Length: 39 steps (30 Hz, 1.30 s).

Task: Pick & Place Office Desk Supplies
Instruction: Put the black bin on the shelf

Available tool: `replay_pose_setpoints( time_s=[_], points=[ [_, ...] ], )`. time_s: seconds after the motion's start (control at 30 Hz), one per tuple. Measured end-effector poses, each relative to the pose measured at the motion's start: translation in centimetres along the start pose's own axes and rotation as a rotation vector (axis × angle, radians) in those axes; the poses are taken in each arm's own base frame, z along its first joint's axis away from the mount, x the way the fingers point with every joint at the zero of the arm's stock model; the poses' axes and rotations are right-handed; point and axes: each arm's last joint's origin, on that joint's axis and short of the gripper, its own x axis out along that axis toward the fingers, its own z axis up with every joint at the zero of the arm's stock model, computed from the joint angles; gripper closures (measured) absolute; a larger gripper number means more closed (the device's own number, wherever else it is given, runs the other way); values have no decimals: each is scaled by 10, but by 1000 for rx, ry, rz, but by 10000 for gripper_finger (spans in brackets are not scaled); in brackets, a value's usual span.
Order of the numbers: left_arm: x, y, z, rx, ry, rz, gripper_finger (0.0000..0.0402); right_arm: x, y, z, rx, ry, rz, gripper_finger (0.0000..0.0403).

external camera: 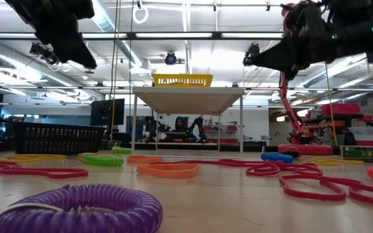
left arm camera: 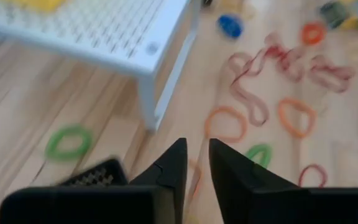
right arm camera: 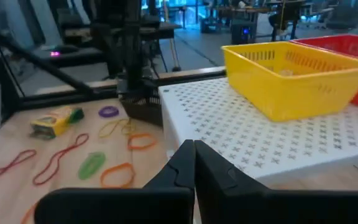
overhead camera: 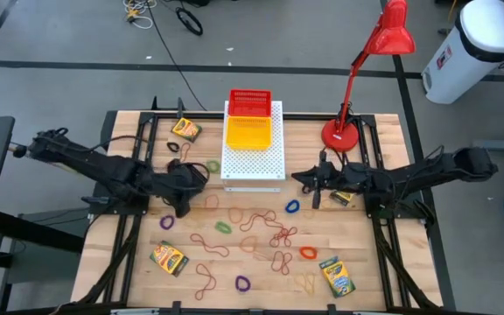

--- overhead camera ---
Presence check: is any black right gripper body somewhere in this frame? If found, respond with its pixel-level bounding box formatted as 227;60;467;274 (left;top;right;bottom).
312;150;365;210

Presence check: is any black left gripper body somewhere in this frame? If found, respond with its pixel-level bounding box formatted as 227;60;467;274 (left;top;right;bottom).
149;158;192;219

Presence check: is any yellow green crayon box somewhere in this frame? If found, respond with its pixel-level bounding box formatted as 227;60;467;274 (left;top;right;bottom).
329;190;354;207
171;116;203;143

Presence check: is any orange rubber band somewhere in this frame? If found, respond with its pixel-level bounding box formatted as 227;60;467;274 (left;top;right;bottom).
204;193;221;212
227;207;245;225
239;235;258;254

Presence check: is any yellow plastic basket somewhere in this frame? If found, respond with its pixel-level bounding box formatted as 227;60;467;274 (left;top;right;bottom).
225;115;274;151

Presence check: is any red plastic basket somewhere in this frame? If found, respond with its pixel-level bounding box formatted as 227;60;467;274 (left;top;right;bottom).
227;88;274;118

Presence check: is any red desk lamp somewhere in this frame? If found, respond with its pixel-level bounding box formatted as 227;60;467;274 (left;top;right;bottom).
320;0;417;153

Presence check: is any white perforated metal shelf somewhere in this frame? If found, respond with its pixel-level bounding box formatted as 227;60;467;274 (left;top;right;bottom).
220;100;287;193

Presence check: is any long red rubber band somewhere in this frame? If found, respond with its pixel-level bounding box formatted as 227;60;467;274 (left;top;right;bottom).
239;210;289;249

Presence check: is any large yellow red crayon box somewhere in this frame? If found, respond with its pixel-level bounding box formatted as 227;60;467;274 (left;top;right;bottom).
149;240;190;278

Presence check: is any blue green crayon box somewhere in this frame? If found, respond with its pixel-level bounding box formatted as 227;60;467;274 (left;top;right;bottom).
318;256;357;299

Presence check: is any white trash can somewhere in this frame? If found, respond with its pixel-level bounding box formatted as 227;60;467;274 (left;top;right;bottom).
421;0;504;105

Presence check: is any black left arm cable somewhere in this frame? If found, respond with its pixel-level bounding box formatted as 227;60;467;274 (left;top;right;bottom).
175;160;212;194

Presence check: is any long black floor cable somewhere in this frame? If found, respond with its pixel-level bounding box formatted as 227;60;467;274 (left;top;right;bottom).
144;0;208;112

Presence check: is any yellow cord with black ball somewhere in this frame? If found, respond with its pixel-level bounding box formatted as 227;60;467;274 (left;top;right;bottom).
8;143;30;158

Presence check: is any black coiled floor cable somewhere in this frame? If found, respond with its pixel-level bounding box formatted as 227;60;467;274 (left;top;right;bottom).
175;6;204;38

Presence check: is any white yellow cable bundle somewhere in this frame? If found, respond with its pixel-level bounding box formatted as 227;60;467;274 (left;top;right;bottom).
122;0;158;31

